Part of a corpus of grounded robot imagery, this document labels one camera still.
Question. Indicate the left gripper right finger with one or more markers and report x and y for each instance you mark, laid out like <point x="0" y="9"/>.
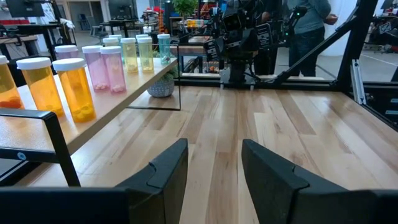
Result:
<point x="273" y="186"/>

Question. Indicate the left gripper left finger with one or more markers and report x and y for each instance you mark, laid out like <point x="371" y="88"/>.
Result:
<point x="168" y="186"/>

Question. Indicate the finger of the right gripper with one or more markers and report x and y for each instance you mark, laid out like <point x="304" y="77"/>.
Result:
<point x="250" y="40"/>
<point x="232" y="45"/>

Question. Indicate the teal pill bottle white cap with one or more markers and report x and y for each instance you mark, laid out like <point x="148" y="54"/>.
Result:
<point x="164" y="49"/>

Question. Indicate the yellow pill bottle white cap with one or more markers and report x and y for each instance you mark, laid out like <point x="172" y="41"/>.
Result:
<point x="130" y="56"/>
<point x="145" y="56"/>
<point x="111" y="41"/>

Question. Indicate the orange pill bottle white cap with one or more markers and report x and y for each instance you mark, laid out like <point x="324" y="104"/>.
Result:
<point x="7" y="87"/>
<point x="76" y="93"/>
<point x="42" y="90"/>

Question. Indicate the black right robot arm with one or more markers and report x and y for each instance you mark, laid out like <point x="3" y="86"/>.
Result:
<point x="237" y="71"/>

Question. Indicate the wooden shelf black metal legs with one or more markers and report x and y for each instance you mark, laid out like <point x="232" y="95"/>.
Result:
<point x="102" y="105"/>

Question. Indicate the tall green plant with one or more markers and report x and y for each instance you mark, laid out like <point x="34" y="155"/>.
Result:
<point x="185" y="6"/>

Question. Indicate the person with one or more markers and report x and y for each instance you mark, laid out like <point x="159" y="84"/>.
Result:
<point x="311" y="18"/>

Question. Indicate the green plant in patterned pot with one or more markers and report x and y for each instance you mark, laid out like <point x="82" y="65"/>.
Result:
<point x="161" y="88"/>

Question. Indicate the person's hand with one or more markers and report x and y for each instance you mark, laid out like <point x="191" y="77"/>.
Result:
<point x="331" y="19"/>

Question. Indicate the black office desk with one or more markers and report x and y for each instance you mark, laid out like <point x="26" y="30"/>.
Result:
<point x="31" y="28"/>

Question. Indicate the black computer monitor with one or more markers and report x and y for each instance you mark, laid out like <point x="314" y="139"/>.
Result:
<point x="25" y="7"/>

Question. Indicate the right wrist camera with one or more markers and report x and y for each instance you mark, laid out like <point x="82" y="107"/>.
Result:
<point x="233" y="21"/>

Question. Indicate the black aluminium table frame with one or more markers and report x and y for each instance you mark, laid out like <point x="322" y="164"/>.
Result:
<point x="357" y="37"/>

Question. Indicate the silver aluminium bracket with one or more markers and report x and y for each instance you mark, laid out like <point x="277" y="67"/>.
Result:
<point x="358" y="82"/>

